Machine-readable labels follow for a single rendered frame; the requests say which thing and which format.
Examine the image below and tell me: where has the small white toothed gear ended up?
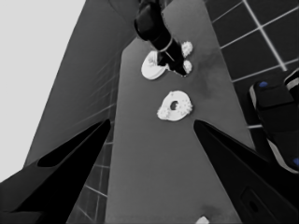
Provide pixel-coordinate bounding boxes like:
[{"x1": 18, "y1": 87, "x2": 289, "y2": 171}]
[
  {"x1": 179, "y1": 96, "x2": 194, "y2": 115},
  {"x1": 182, "y1": 59, "x2": 193, "y2": 75},
  {"x1": 156, "y1": 105, "x2": 171, "y2": 121},
  {"x1": 180, "y1": 40, "x2": 194, "y2": 59}
]

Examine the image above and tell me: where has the large thick white disc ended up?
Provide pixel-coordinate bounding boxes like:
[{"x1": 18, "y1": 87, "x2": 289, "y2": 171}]
[{"x1": 140, "y1": 49, "x2": 171, "y2": 81}]

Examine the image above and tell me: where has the dark robot body block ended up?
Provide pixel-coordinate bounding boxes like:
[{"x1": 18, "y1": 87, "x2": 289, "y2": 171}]
[{"x1": 248, "y1": 68, "x2": 299, "y2": 175}]

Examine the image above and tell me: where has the small white T-shaped piece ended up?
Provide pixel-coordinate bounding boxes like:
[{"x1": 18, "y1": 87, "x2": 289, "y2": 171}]
[{"x1": 194, "y1": 215, "x2": 210, "y2": 224}]

